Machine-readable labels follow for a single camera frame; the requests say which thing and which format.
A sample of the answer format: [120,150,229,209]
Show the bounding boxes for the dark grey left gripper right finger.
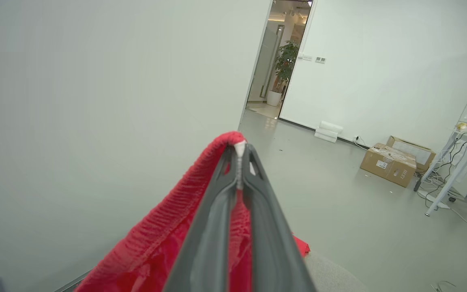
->
[242,144,317,292]

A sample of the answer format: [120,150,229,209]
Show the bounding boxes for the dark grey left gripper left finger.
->
[164,144,240,292]

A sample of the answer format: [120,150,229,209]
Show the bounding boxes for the red shirt with white sleeves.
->
[73,131,311,292]

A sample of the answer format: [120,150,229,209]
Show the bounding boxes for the white rolled material stack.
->
[313,120,345,144]

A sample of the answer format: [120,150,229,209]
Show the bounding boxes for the cardboard box with printed label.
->
[359,142,418,188]

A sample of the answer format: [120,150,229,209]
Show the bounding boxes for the white plant pot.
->
[266,90,284,107]

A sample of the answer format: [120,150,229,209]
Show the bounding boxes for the plain open cardboard box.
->
[386,135,437,173]

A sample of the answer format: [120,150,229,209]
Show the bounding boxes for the green potted plant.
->
[274,40,300,92]

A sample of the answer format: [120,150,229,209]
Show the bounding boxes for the white desk with angled legs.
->
[414,127,467,217]

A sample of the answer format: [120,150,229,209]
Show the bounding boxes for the tangled floor cables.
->
[416,138,467,240]

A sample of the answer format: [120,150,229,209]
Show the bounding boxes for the glass door with metal handle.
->
[259,24,286,100]

